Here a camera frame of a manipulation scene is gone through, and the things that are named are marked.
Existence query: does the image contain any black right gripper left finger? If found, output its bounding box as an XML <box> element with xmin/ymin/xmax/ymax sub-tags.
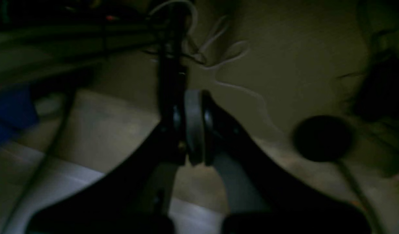
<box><xmin>26</xmin><ymin>89</ymin><xmax>205</xmax><ymax>234</ymax></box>

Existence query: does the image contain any blue box at top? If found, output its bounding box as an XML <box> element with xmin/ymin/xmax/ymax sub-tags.
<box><xmin>0</xmin><ymin>86</ymin><xmax>39</xmax><ymax>146</ymax></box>

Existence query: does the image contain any round black floor object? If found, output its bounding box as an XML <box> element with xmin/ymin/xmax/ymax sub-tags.
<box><xmin>291</xmin><ymin>115</ymin><xmax>355</xmax><ymax>162</ymax></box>

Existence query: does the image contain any white cable on floor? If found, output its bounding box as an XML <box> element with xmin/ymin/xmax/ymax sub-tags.
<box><xmin>148</xmin><ymin>0</ymin><xmax>284</xmax><ymax>134</ymax></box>

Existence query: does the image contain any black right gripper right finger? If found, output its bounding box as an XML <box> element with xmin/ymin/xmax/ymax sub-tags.
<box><xmin>201</xmin><ymin>91</ymin><xmax>372</xmax><ymax>234</ymax></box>

